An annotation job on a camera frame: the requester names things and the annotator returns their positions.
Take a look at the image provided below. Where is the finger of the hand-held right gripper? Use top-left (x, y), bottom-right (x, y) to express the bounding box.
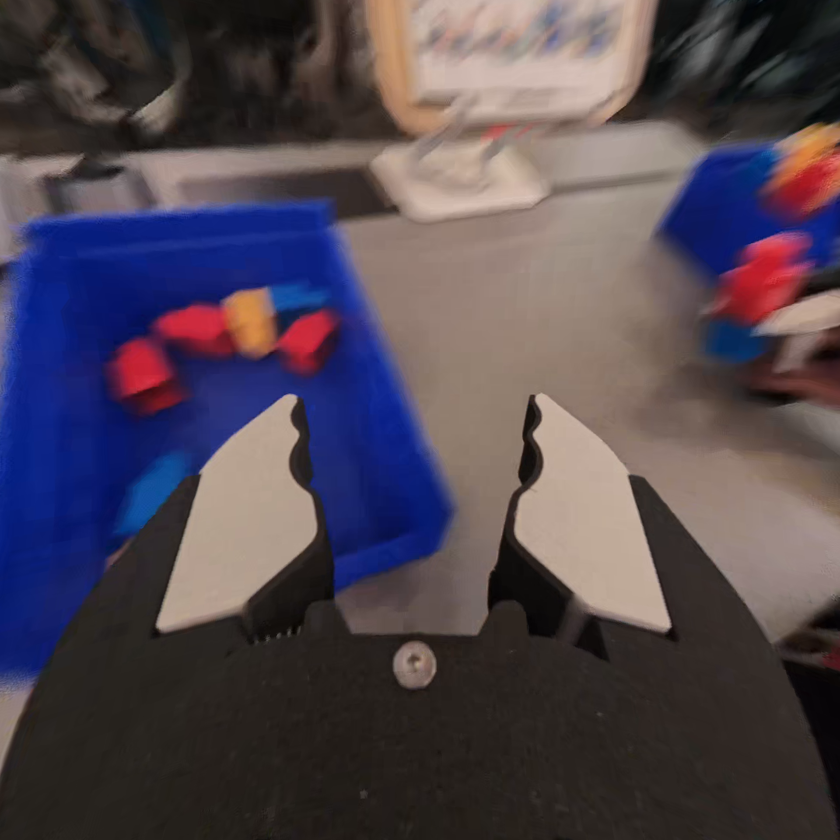
top-left (753, 290), bottom-right (840, 374)

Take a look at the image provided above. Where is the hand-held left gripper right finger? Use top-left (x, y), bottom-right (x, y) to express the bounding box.
top-left (487, 392), bottom-right (673, 643)

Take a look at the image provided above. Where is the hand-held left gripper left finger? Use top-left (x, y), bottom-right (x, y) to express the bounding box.
top-left (154, 392), bottom-right (337, 645)

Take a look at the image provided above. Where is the red mega block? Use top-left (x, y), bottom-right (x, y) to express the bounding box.
top-left (763, 157), bottom-right (840, 219)
top-left (709, 233), bottom-right (815, 324)

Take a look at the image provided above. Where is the blue mega block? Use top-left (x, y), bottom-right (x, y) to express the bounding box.
top-left (703, 318), bottom-right (778, 363)

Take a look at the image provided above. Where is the blue plastic bin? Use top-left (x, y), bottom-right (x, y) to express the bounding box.
top-left (656, 141), bottom-right (840, 280)
top-left (0, 199), bottom-right (455, 680)

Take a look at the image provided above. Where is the yellow mega block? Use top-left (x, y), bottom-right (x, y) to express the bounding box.
top-left (777, 121), bottom-right (840, 173)

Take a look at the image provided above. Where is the pile of blocks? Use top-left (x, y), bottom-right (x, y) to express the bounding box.
top-left (108, 282), bottom-right (340, 537)

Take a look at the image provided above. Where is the instruction sheet on white stand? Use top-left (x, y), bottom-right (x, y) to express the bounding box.
top-left (366, 0), bottom-right (659, 224)

